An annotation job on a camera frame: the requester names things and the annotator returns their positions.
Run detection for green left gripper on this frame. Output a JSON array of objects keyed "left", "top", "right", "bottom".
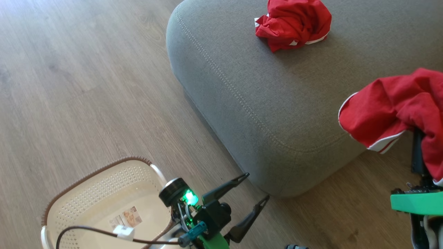
[{"left": 199, "top": 173, "right": 270, "bottom": 249}]

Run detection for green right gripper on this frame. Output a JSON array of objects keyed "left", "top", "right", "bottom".
[{"left": 390, "top": 129, "right": 443, "bottom": 216}]

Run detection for red garment white piping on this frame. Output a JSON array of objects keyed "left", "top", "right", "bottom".
[{"left": 338, "top": 68, "right": 443, "bottom": 187}]

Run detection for red shorts with white trim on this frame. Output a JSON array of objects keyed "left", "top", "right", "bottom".
[{"left": 255, "top": 0, "right": 332, "bottom": 53}]

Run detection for paper sticker inside basket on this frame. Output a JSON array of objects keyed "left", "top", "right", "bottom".
[{"left": 110, "top": 206, "right": 143, "bottom": 229}]

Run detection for cream plastic laundry basket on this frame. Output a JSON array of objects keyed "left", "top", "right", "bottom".
[{"left": 40, "top": 156, "right": 178, "bottom": 249}]

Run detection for grey fabric sofa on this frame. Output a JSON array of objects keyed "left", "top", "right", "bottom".
[{"left": 166, "top": 0, "right": 443, "bottom": 198}]

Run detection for white left cable label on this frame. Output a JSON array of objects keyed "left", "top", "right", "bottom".
[{"left": 113, "top": 224, "right": 135, "bottom": 242}]

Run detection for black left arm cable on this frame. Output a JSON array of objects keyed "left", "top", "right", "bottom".
[{"left": 55, "top": 221, "right": 208, "bottom": 249}]

